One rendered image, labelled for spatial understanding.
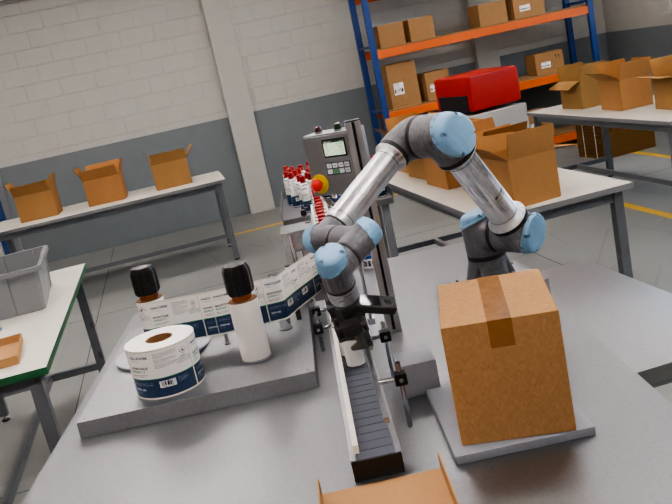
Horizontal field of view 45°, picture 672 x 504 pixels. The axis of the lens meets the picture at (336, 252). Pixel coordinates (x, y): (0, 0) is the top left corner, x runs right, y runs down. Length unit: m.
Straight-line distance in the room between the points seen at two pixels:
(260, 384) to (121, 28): 8.02
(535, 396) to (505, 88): 6.46
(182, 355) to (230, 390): 0.17
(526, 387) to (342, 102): 8.66
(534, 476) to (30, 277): 2.96
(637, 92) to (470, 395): 5.43
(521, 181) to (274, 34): 6.39
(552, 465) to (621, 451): 0.14
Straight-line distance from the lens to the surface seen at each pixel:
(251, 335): 2.40
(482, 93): 7.93
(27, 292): 4.18
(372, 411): 1.96
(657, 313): 2.44
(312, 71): 10.17
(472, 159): 2.19
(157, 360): 2.32
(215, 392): 2.30
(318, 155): 2.49
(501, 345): 1.71
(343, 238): 1.93
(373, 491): 1.74
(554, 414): 1.79
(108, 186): 7.91
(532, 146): 4.11
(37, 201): 7.97
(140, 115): 9.98
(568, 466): 1.73
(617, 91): 6.96
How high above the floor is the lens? 1.71
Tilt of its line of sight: 14 degrees down
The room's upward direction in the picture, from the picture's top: 12 degrees counter-clockwise
